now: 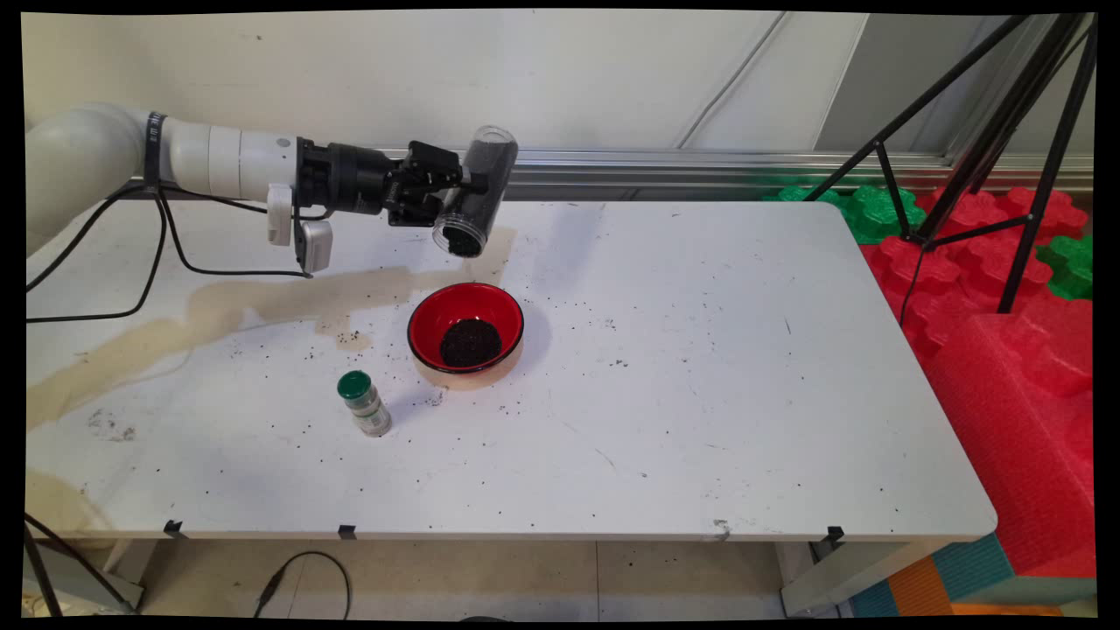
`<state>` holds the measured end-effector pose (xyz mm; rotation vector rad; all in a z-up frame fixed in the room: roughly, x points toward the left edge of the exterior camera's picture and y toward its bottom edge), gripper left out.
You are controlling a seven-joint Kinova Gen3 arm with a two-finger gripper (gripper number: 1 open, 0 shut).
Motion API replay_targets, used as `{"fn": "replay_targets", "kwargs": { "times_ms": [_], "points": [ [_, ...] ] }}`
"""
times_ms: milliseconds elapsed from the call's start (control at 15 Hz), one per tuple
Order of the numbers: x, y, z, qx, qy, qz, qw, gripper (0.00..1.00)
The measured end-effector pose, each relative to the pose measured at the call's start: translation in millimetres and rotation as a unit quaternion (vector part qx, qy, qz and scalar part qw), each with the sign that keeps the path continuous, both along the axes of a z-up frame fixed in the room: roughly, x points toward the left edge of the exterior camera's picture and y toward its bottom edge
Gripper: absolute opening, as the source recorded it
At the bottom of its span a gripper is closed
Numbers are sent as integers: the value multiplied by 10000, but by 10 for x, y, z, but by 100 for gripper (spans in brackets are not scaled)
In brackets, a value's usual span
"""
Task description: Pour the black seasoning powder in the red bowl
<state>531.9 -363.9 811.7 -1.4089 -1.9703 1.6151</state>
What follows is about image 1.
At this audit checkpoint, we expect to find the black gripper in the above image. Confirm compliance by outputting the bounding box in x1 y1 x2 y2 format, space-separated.
296 140 487 227

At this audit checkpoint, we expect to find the clear jar with black granules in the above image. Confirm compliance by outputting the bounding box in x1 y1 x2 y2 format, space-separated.
431 125 519 259

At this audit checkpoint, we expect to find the red bowl with black rim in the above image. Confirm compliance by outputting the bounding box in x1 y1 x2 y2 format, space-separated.
407 282 526 375

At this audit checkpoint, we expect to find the black granule pile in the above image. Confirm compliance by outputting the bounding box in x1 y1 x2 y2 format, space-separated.
439 318 503 368

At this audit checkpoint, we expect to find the green-lid spice bottle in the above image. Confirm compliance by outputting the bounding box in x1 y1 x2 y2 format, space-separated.
337 370 393 438

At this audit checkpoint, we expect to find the green foam puzzle piece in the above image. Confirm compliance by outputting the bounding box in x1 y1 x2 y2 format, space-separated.
761 184 927 246
1037 234 1095 301

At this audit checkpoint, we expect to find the grey table leg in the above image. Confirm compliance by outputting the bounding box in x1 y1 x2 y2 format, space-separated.
774 538 946 618
22 538 158 615

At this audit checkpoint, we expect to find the red foam puzzle mat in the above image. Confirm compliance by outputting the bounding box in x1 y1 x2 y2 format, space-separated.
857 185 1095 364

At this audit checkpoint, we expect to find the black tripod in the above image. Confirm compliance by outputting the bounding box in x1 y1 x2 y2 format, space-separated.
801 13 1099 316

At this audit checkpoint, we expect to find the large red foam block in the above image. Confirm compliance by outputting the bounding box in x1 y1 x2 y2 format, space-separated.
923 297 1096 578

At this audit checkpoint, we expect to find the blue and orange foam mat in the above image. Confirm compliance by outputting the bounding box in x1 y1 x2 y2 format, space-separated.
849 534 1064 618

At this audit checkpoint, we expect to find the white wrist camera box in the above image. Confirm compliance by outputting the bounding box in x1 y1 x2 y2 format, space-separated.
266 182 335 274

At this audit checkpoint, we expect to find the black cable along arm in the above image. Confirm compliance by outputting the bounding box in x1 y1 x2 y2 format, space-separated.
26 179 314 325

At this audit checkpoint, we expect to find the aluminium wall rail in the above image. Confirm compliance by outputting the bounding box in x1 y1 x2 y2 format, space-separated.
122 144 1095 195

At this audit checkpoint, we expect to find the white wall cable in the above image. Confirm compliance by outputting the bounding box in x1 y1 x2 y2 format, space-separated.
675 10 788 150

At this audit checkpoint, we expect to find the black cable on floor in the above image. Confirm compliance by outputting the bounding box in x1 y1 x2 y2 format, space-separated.
254 549 353 620

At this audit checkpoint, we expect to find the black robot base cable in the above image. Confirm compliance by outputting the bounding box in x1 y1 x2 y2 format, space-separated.
24 512 141 615

